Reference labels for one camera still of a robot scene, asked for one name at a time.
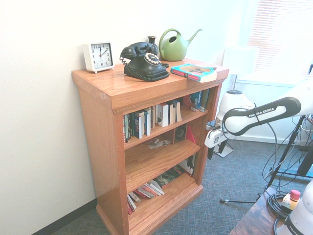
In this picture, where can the small black vase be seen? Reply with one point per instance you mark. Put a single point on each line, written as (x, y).
(152, 40)

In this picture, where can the red triangular card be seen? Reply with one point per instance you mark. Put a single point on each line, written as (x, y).
(190, 137)

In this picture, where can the blue white cover book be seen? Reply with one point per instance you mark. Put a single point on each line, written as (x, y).
(138, 126)

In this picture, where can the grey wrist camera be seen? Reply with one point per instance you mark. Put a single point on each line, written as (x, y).
(210, 126)

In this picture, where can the white book red print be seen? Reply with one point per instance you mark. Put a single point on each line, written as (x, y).
(157, 188)

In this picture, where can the yellow red emergency stop button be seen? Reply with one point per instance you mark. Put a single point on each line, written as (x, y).
(292, 199)

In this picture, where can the blue Thailand guide book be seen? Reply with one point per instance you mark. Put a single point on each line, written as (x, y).
(202, 100)

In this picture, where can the dark photo magazine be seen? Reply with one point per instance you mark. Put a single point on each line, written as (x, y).
(170, 177)

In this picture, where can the teal Song of Achilles book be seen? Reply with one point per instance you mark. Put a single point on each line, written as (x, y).
(195, 72)

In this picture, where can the black spine paperback book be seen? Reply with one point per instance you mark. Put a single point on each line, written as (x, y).
(153, 117)

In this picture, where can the small brown speaker box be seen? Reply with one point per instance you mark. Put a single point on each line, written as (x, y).
(181, 134)

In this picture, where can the blue cover paperback book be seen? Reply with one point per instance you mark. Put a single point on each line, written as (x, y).
(179, 112)

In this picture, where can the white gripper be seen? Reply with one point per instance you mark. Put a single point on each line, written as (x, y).
(215, 140)

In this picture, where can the black rotary telephone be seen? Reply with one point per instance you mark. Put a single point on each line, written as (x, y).
(144, 68)

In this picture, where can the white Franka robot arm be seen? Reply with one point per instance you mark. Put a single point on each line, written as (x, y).
(269, 115)

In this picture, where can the dark green spine book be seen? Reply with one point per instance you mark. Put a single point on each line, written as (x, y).
(131, 126)

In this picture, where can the green plastic watering can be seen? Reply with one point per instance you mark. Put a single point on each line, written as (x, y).
(172, 50)

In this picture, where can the white black cover book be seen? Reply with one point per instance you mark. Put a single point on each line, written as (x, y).
(188, 165)

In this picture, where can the dark wooden table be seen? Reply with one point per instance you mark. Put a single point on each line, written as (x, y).
(254, 215)

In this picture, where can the grey white book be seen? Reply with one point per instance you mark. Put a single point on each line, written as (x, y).
(131, 205)

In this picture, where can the black blue stand frame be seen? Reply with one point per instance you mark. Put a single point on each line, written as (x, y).
(305, 161)

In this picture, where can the blue spine book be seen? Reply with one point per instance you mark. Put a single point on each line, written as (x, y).
(147, 122)

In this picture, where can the wooden bookshelf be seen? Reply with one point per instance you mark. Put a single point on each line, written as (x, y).
(146, 88)

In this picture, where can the white floor stand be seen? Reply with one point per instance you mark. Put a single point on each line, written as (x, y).
(223, 151)

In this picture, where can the white window blinds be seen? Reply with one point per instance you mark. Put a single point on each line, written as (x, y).
(281, 36)

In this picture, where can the thick white book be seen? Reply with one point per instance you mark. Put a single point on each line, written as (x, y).
(163, 115)

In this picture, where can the loose paper pieces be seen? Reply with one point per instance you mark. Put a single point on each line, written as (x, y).
(157, 143)

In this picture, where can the white square alarm clock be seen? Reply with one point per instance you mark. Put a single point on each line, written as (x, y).
(100, 56)

